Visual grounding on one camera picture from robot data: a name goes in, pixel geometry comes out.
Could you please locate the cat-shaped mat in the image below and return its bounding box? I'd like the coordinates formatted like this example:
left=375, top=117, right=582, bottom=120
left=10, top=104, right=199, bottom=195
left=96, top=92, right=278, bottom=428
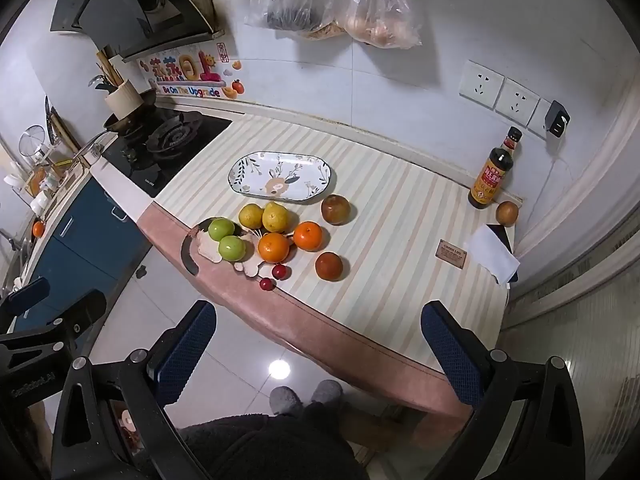
left=181, top=217, right=296, bottom=278

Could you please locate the colourful wall sticker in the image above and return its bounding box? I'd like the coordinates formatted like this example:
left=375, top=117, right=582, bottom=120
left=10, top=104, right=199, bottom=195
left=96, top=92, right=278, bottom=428
left=137, top=42, right=247, bottom=101

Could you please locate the wooden cutting board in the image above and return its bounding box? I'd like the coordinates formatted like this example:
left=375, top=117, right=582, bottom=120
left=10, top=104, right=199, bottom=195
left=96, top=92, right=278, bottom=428
left=50, top=110, right=81, bottom=153

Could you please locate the large yellow citrus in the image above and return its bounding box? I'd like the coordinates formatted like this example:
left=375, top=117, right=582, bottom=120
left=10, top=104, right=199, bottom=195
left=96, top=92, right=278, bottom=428
left=262, top=202, right=300, bottom=233

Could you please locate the small yellow citrus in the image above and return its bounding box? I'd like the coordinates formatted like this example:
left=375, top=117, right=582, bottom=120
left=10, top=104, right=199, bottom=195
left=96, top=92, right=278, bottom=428
left=237, top=203, right=266, bottom=229

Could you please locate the black flat object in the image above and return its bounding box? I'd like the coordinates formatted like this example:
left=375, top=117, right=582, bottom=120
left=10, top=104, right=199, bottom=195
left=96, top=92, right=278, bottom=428
left=487, top=222, right=516, bottom=256

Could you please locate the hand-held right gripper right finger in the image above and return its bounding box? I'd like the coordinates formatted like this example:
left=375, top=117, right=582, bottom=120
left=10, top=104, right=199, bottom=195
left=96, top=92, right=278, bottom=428
left=421, top=301, right=586, bottom=480

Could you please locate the metal strainer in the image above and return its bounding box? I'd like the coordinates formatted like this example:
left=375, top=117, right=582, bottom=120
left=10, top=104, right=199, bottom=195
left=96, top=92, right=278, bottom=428
left=19, top=125, right=51, bottom=161

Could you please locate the black gas stove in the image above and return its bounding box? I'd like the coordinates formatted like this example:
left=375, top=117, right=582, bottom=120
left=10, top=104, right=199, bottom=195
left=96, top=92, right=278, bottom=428
left=102, top=105, right=233, bottom=198

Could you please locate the brown cloth label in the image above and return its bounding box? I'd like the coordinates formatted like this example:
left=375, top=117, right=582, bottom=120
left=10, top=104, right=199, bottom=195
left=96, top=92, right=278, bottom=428
left=436, top=239, right=468, bottom=267

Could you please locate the white wall socket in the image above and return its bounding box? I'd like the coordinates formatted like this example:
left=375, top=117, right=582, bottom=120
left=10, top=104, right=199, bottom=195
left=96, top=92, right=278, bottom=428
left=495, top=77, right=542, bottom=128
left=459, top=59, right=506, bottom=110
left=527, top=99, right=571, bottom=138

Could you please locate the clear plastic bag with onions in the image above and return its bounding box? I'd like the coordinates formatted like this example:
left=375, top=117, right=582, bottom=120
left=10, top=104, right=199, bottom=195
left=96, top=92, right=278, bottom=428
left=330, top=0, right=423, bottom=50

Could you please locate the bundle of wooden chopsticks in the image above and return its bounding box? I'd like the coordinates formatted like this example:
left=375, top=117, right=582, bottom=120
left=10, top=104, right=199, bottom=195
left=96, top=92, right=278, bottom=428
left=95, top=46, right=126, bottom=92

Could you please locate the dark fuzzy clothing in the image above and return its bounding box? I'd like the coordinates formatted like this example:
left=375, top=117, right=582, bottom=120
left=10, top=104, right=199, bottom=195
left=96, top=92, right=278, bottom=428
left=165, top=402, right=371, bottom=480

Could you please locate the floral oval plate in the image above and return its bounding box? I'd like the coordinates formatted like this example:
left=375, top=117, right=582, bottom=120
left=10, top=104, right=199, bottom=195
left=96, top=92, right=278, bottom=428
left=227, top=151, right=337, bottom=205

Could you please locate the striped tablecloth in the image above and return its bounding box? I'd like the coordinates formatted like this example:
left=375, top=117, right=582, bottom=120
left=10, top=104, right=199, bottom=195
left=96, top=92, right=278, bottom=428
left=137, top=110, right=526, bottom=421

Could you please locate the black plug charger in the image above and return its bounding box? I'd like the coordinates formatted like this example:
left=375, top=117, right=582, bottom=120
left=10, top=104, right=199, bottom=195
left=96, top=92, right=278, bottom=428
left=546, top=101, right=572, bottom=138

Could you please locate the dark red apple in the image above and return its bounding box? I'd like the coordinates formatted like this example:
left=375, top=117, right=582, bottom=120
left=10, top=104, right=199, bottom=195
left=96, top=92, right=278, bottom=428
left=320, top=194, right=351, bottom=226

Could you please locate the green apple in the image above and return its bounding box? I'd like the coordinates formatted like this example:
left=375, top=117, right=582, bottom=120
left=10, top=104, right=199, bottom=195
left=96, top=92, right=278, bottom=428
left=207, top=217, right=236, bottom=242
left=218, top=235, right=246, bottom=262

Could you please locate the dark sauce bottle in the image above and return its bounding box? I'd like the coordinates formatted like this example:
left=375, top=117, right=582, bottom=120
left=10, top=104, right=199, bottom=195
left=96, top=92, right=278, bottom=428
left=467, top=126, right=523, bottom=209

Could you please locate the blue kitchen cabinet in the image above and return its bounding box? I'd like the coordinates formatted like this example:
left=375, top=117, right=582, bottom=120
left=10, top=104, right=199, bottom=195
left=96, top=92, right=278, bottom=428
left=20, top=177, right=153, bottom=331

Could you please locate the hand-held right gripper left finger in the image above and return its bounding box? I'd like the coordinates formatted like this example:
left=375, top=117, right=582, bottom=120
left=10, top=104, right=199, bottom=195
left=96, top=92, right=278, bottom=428
left=51, top=301, right=217, bottom=476

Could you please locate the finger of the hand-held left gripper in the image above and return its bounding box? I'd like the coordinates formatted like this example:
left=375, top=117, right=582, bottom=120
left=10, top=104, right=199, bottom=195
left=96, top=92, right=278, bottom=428
left=0, top=277, right=51, bottom=318
left=12, top=290, right=108, bottom=336

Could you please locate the black range hood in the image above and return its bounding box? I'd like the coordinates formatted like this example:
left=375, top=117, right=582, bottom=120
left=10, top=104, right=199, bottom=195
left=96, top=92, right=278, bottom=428
left=50, top=0, right=216, bottom=58

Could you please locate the beige utensil holder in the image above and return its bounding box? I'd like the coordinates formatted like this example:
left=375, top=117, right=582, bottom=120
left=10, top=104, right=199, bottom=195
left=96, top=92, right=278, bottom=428
left=104, top=80, right=143, bottom=117

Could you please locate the grey slipper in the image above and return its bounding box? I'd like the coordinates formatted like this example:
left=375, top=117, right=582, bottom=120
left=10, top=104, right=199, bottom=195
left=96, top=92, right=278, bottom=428
left=269, top=386, right=303, bottom=416
left=310, top=379, right=345, bottom=406

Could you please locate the brown kiwi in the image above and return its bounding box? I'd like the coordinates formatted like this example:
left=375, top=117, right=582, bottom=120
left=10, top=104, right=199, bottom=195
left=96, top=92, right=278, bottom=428
left=495, top=200, right=519, bottom=226

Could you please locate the white paper sheet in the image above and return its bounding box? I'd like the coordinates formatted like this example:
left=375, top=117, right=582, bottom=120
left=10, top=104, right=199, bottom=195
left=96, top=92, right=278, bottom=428
left=465, top=225, right=521, bottom=286

